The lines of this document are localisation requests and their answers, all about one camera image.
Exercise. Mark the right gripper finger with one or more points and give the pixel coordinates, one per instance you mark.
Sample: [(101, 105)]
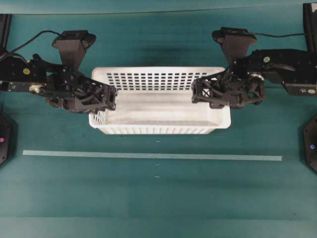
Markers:
[(214, 103), (211, 85)]

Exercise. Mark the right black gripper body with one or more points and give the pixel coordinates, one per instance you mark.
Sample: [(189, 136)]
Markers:
[(241, 88)]

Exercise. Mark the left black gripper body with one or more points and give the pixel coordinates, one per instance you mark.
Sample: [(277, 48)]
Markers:
[(59, 94)]

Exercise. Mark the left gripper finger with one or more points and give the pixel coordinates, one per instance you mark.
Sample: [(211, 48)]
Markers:
[(98, 90), (93, 105)]

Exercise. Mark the white perforated plastic basket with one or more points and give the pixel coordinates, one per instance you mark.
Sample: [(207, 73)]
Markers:
[(157, 100)]

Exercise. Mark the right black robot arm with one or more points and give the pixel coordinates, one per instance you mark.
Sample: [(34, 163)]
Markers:
[(294, 70)]

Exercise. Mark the right black robot base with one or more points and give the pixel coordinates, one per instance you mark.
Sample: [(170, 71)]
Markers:
[(310, 143)]

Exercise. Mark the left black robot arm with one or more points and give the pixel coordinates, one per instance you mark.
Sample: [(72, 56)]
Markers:
[(19, 75)]

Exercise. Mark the left black robot base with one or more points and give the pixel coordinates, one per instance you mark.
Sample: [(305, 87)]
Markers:
[(8, 139)]

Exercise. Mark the long grey tape strip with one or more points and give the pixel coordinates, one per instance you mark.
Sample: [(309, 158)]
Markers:
[(151, 155)]

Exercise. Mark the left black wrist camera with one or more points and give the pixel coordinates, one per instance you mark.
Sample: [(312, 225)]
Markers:
[(72, 47)]

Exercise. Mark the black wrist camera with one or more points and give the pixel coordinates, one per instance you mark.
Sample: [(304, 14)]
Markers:
[(72, 47), (234, 42)]

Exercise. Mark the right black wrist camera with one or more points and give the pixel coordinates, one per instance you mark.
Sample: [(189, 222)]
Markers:
[(234, 42)]

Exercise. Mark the right black frame post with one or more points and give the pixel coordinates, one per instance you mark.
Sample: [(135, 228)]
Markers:
[(310, 25)]

